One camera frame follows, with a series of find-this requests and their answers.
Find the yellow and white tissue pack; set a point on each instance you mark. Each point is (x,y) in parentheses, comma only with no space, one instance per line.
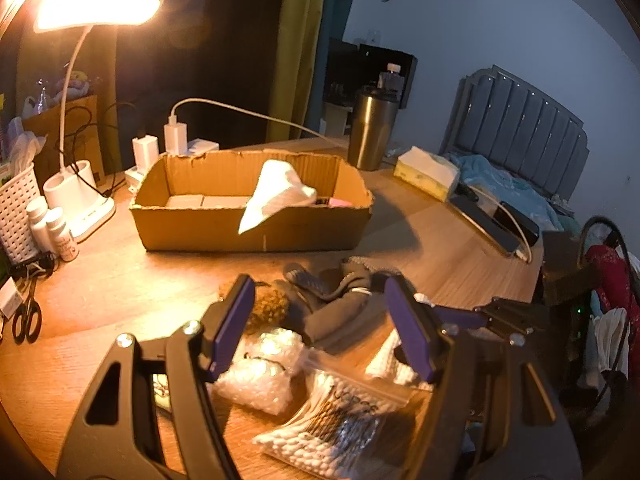
(425,170)

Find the clear water bottle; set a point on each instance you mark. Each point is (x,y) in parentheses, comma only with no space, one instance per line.
(391,77)

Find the small pink item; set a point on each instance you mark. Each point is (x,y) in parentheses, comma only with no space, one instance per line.
(339,203)

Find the small dark phone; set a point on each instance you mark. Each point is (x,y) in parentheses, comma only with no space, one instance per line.
(522,225)

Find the red garment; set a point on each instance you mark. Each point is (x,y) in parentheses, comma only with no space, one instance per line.
(612,280)

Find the dark grey socks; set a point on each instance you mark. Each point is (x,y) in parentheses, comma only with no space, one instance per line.
(345,300)

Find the white power strip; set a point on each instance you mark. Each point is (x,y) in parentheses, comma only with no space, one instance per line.
(202,146)

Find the olive green curtain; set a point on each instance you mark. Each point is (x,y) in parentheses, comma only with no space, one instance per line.
(295,50)

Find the stainless steel tumbler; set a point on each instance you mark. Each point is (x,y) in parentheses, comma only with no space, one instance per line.
(372,135)

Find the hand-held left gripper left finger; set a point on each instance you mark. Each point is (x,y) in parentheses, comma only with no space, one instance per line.
(230,320)

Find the small white padded packet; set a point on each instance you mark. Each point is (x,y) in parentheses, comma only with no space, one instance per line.
(382,362)

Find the white plug charger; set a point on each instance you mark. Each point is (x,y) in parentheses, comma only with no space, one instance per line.
(145,152)

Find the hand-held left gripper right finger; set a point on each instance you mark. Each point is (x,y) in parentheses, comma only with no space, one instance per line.
(407,330)

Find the white desk lamp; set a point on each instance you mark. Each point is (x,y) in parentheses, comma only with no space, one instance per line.
(100,7)

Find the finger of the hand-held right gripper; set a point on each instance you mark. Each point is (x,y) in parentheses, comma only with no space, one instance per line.
(505,317)

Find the white cloth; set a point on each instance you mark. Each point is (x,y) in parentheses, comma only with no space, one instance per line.
(275,190)

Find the cardboard box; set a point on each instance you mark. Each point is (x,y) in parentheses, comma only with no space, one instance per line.
(200,230)

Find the bubble wrap bundle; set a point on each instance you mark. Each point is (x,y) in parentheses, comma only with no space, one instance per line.
(260,375)

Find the large dark phone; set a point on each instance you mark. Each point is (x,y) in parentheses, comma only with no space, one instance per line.
(480,225)

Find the black binder clips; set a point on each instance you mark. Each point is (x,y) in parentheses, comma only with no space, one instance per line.
(30,267)

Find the white garment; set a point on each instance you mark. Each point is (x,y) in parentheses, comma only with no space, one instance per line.
(610,340)

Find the small white box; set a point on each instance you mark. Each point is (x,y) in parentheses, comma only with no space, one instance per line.
(9,300)

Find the black shelf cabinet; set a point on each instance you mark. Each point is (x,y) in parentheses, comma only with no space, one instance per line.
(360,70)

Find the white pill bottle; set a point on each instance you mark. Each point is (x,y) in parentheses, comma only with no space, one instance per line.
(62,237)
(39,225)

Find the brown paper bag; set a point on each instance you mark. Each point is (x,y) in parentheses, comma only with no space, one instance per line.
(45,135)

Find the black metal chair frame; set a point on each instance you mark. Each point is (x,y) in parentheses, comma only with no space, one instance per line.
(612,227)

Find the light blue blanket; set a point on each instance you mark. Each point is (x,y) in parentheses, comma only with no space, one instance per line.
(510,185)

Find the black scissors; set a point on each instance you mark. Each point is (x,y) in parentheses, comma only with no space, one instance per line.
(27,317)

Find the clear plastic bag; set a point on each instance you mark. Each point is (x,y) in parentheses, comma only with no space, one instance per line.
(20,145)

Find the white woven plastic basket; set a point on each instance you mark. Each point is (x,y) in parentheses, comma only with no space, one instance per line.
(17,215)

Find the grey padded bed headboard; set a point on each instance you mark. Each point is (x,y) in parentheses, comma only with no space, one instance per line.
(520,120)

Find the cotton swab zip bag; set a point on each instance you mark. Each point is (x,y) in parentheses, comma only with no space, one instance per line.
(330,425)

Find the plush toy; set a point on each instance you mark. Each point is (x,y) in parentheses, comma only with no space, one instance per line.
(75,85)

